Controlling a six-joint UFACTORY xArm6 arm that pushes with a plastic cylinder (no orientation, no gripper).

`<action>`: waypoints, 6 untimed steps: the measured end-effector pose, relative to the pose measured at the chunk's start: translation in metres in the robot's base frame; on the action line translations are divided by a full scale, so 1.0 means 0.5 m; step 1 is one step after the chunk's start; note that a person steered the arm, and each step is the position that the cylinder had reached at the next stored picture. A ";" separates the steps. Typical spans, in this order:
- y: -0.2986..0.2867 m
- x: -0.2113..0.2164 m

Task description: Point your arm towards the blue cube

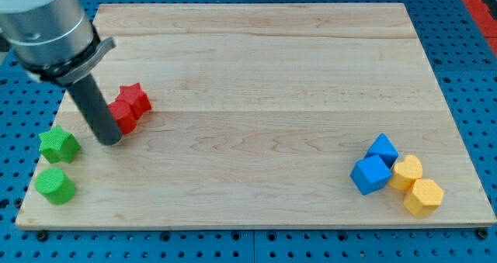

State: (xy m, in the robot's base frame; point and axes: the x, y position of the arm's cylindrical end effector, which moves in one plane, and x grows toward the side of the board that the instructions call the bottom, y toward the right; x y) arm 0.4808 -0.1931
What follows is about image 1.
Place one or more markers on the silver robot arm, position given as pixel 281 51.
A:
pixel 53 40

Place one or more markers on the blue cube block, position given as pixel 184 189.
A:
pixel 370 174

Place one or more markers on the light wooden board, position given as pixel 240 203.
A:
pixel 258 114

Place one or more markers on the red star block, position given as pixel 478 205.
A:
pixel 136 98

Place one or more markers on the red cylinder block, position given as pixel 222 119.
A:
pixel 124 116

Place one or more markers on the blue diamond block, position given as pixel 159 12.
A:
pixel 384 148

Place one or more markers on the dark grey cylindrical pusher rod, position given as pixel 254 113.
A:
pixel 90 102

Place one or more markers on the yellow heart block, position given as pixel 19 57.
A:
pixel 405 172

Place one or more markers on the yellow hexagon block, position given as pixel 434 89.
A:
pixel 423 198

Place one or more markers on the green star block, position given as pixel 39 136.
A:
pixel 58 145

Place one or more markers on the green cylinder block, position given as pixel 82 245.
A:
pixel 55 186

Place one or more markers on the red strip on table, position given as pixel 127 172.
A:
pixel 483 13

